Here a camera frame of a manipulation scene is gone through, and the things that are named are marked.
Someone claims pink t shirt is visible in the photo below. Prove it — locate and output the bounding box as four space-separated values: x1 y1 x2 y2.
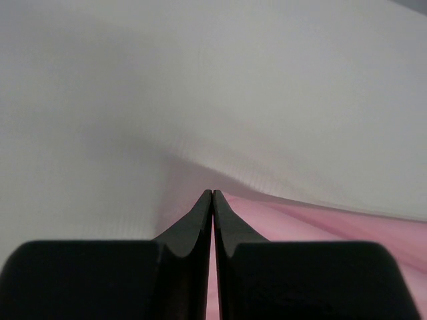
156 156 427 320

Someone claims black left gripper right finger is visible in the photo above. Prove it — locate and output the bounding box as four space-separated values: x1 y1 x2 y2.
213 190 420 319

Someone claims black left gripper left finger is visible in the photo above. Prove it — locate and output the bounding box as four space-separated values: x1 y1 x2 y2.
1 190 212 319

